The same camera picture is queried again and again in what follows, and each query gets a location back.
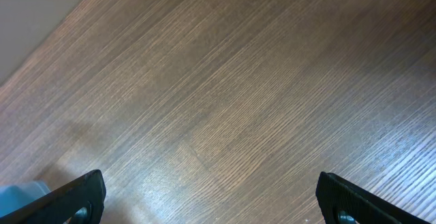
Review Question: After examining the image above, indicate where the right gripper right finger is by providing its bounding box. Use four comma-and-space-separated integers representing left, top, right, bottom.
315, 172, 429, 224

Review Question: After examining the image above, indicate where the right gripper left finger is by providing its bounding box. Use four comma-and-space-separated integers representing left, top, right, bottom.
1, 170, 106, 224

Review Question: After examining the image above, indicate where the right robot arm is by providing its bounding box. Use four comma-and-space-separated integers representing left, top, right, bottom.
1, 170, 423, 224

